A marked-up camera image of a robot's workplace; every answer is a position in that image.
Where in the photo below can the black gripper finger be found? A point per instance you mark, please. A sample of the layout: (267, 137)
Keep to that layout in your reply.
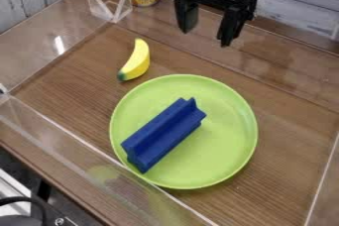
(233, 23)
(187, 12)

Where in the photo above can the yellow toy banana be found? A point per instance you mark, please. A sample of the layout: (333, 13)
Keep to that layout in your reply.
(138, 63)

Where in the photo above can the green round plate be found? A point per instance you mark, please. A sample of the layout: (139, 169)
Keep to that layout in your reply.
(217, 151)

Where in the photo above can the blue plastic block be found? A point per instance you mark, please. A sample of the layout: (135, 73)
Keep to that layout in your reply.
(150, 144)

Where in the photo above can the clear acrylic tray wall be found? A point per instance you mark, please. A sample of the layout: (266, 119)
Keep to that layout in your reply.
(59, 63)

